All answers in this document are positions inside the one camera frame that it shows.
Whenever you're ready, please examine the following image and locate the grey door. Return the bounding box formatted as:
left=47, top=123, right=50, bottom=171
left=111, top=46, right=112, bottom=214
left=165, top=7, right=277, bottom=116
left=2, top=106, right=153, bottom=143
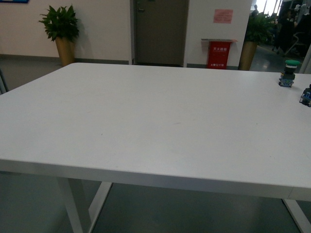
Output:
left=134, top=0, right=189, bottom=67

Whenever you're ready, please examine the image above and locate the red fire extinguisher cabinet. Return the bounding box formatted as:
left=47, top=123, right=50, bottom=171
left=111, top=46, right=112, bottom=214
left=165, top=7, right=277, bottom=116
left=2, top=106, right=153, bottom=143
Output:
left=201, top=38, right=237, bottom=69

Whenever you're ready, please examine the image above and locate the pink paper notice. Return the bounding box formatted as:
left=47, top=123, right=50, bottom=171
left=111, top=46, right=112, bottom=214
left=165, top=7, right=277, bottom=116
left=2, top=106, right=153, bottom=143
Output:
left=213, top=9, right=233, bottom=24

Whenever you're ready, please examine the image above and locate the left potted plant gold vase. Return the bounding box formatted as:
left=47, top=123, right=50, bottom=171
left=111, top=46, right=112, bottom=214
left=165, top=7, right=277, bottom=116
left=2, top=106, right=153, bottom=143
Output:
left=39, top=5, right=79, bottom=67

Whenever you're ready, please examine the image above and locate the potted plant gold vase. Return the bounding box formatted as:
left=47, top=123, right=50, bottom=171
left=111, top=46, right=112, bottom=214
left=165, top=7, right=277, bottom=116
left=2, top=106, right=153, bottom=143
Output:
left=39, top=5, right=79, bottom=67
left=238, top=13, right=273, bottom=70

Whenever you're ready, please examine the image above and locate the right potted plant gold vase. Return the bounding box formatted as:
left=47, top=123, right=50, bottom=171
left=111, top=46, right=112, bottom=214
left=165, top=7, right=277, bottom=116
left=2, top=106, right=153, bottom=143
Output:
left=238, top=13, right=273, bottom=70

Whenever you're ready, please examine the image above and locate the seated person in black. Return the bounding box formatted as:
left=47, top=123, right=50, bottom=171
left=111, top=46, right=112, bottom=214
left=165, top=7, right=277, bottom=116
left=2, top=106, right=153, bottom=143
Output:
left=274, top=8, right=311, bottom=56

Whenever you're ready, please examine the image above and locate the blue framed notice board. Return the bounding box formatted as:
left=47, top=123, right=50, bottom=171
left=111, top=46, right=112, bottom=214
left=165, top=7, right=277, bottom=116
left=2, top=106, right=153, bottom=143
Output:
left=0, top=0, right=29, bottom=4

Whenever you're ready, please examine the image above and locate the white right table leg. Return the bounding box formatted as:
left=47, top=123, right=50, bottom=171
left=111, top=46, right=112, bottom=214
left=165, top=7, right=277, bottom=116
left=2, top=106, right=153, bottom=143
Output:
left=282, top=199, right=311, bottom=233

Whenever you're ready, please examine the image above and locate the white table leg frame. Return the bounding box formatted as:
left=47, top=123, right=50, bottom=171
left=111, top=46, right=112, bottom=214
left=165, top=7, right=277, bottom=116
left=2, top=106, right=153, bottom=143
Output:
left=56, top=177, right=113, bottom=233

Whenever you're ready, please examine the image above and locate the green push button switch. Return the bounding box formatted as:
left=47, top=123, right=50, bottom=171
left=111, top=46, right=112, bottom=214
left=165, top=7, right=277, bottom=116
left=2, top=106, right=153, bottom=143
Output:
left=278, top=60, right=301, bottom=87

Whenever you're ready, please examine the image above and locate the red push button switch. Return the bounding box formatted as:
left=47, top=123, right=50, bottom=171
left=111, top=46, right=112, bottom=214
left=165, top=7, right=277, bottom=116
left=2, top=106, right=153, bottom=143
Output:
left=299, top=84, right=311, bottom=107

